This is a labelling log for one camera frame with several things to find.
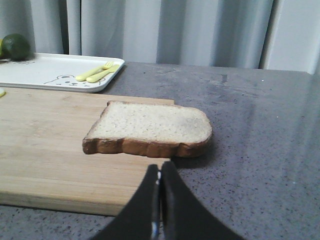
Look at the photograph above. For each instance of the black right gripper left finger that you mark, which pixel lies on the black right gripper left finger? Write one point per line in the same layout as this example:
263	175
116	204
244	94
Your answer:
140	218

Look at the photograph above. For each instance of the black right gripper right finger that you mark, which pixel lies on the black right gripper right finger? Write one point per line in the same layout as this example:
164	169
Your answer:
184	217

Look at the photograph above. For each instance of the white bread slice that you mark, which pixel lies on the white bread slice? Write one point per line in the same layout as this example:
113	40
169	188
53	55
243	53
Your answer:
150	130

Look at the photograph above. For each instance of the white bear tray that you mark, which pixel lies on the white bear tray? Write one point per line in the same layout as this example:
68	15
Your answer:
56	72

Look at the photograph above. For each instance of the wooden cutting board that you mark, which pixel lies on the wooden cutting board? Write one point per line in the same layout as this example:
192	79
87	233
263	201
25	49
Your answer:
42	164

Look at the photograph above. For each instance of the yellow plastic fork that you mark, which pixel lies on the yellow plastic fork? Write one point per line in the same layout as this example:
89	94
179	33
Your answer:
91	72

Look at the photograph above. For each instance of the lemon slice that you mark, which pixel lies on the lemon slice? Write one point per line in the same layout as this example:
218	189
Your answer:
2	92

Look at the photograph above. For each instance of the grey curtain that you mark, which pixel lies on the grey curtain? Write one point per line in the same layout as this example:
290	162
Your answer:
265	34

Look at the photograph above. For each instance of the green lime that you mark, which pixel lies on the green lime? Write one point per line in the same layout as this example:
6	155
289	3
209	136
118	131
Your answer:
15	47

